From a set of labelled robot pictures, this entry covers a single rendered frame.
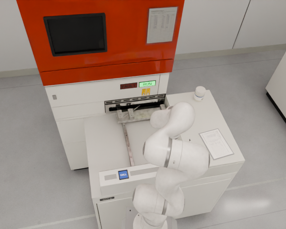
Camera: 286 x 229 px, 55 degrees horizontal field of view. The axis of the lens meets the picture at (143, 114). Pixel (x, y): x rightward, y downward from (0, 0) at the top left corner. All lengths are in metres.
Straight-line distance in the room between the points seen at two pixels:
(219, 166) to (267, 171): 1.35
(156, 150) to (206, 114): 1.12
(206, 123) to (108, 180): 0.77
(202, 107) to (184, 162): 1.13
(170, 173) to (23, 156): 2.16
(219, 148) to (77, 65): 1.00
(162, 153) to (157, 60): 0.93
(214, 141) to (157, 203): 0.75
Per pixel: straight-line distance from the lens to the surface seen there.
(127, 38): 1.57
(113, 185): 1.63
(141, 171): 1.65
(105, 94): 1.90
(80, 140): 2.29
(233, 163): 1.81
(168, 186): 1.04
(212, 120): 1.95
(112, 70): 1.69
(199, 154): 0.91
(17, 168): 2.94
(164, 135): 0.91
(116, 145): 1.91
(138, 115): 1.99
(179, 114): 0.95
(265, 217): 2.84
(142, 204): 1.24
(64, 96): 1.89
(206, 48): 3.95
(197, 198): 2.16
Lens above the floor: 2.42
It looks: 51 degrees down
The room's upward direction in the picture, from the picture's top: 5 degrees clockwise
